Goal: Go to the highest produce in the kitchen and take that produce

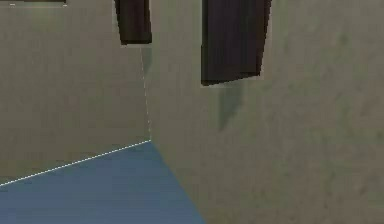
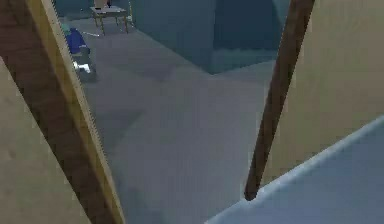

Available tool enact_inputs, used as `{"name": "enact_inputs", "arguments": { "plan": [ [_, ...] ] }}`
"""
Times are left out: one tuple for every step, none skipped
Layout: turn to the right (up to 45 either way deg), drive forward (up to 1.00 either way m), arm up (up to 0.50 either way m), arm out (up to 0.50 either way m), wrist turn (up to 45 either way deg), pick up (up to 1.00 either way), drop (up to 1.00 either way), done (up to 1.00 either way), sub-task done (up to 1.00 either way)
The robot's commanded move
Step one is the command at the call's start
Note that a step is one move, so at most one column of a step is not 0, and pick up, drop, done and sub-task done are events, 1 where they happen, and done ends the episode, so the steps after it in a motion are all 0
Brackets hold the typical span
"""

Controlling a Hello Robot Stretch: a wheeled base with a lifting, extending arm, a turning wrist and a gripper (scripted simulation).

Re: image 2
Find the small wooden table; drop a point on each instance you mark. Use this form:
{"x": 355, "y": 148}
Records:
{"x": 110, "y": 13}

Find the brown wooden door frame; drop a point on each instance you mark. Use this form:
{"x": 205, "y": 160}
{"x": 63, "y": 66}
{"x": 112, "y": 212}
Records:
{"x": 280, "y": 100}

